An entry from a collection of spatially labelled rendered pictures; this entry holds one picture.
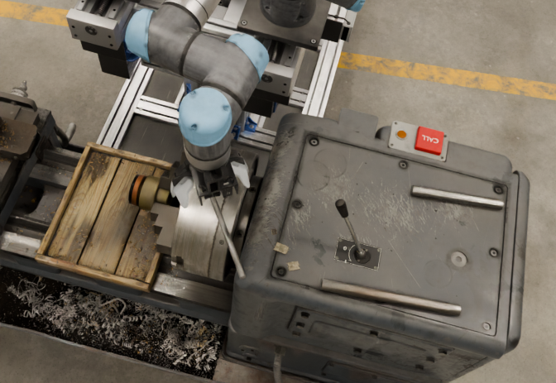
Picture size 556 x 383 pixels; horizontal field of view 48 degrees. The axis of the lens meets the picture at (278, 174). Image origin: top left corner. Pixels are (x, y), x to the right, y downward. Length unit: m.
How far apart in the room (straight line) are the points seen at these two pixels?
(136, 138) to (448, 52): 1.64
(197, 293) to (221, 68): 0.84
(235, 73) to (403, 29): 2.48
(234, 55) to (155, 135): 1.69
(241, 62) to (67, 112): 2.09
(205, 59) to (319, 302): 0.56
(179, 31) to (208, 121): 0.17
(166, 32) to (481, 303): 0.82
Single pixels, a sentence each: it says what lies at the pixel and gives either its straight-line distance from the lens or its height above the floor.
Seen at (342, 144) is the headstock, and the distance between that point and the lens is 1.43.
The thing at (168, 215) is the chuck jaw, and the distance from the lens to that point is 1.49.
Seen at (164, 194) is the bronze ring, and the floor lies 1.11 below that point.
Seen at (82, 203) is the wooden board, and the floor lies 0.89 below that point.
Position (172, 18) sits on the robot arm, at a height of 1.70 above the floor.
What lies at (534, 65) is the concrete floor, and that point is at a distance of 3.51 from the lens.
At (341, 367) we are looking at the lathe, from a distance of 1.76.
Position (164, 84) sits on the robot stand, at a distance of 2.78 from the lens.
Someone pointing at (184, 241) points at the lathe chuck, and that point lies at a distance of 1.40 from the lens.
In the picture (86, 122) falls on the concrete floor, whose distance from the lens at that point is 2.96.
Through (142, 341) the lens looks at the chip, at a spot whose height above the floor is 0.59.
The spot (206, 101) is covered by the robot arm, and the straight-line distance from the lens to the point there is 0.92.
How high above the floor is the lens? 2.47
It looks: 62 degrees down
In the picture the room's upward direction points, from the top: 11 degrees clockwise
